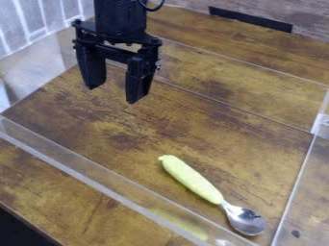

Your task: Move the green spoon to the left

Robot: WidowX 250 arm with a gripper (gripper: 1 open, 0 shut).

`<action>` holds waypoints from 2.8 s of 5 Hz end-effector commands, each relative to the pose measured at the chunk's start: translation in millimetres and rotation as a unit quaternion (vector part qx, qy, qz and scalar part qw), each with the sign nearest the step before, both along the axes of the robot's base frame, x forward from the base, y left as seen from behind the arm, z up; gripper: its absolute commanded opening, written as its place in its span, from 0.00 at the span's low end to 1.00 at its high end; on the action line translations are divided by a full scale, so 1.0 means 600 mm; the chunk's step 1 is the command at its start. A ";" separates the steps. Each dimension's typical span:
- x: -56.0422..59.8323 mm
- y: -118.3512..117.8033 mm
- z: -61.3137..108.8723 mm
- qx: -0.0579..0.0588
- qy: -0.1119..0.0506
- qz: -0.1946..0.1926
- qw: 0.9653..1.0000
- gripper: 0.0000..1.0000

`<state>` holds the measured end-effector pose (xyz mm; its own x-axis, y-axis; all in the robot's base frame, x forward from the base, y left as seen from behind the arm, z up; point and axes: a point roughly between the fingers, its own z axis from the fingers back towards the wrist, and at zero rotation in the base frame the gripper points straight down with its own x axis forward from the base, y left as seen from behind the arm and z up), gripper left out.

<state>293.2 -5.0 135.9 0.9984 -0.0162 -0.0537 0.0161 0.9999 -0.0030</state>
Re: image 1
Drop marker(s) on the clear acrylic front wall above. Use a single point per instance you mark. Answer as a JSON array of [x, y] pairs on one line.
[[159, 209]]

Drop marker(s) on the clear acrylic wall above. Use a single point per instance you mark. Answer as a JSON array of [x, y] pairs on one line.
[[304, 225], [34, 66], [159, 209]]

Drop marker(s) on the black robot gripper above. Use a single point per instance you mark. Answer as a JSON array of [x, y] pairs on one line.
[[117, 37]]

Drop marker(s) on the clear acrylic right wall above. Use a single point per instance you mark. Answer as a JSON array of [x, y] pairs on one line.
[[304, 225]]

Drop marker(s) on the clear acrylic left wall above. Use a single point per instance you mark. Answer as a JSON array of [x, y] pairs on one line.
[[34, 66]]

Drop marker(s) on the green handled metal spoon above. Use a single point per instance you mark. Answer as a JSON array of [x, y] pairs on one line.
[[245, 220]]

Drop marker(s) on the black strip on table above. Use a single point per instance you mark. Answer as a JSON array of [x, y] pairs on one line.
[[252, 19]]

